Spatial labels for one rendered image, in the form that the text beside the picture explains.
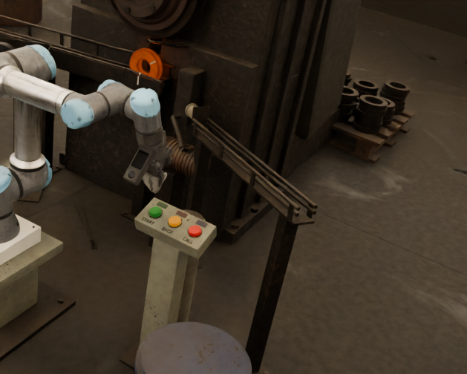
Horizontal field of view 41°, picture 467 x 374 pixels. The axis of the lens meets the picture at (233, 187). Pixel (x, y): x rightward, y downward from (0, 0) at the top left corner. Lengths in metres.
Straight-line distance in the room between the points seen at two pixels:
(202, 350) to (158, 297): 0.38
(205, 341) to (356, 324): 1.04
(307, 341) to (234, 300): 0.35
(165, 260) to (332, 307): 0.99
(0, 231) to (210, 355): 0.86
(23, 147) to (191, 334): 0.84
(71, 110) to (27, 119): 0.47
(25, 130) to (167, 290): 0.69
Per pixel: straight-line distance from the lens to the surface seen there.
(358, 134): 4.11
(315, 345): 2.55
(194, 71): 2.63
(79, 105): 1.65
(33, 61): 2.01
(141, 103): 1.67
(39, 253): 2.29
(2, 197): 2.17
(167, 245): 1.97
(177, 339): 1.81
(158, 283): 2.07
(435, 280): 3.17
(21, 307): 2.45
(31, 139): 2.15
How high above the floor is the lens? 1.68
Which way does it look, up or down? 29 degrees down
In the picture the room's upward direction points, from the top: 11 degrees clockwise
